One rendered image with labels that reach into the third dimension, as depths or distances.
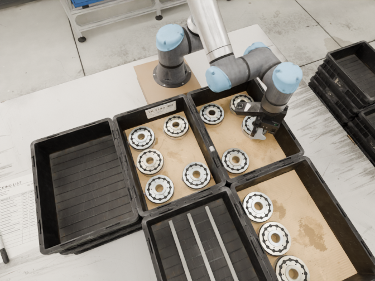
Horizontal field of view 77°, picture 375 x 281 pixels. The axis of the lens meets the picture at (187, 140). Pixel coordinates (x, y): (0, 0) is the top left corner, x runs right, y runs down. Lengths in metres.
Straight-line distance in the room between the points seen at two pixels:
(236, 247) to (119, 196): 0.44
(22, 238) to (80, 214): 0.30
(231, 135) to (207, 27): 0.45
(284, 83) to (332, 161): 0.62
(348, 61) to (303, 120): 0.81
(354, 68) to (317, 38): 1.00
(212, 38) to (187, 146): 0.43
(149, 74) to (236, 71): 0.62
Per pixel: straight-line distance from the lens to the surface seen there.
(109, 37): 2.76
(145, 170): 0.90
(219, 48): 0.70
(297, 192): 0.97
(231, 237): 0.87
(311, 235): 0.95
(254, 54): 0.75
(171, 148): 0.95
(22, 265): 1.17
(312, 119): 1.30
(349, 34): 3.09
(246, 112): 0.85
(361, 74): 1.95
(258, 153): 0.97
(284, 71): 0.70
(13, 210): 1.24
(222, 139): 0.97
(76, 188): 0.99
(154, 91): 1.14
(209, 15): 0.71
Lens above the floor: 1.69
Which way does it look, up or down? 64 degrees down
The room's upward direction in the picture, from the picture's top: 2 degrees counter-clockwise
